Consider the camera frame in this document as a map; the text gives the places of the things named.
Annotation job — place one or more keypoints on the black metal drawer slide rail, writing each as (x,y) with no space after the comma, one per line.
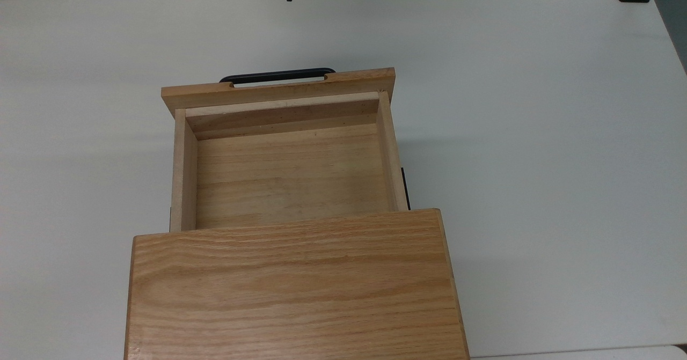
(406,188)

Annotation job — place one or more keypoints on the oak wooden drawer cabinet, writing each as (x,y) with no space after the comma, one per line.
(295,285)

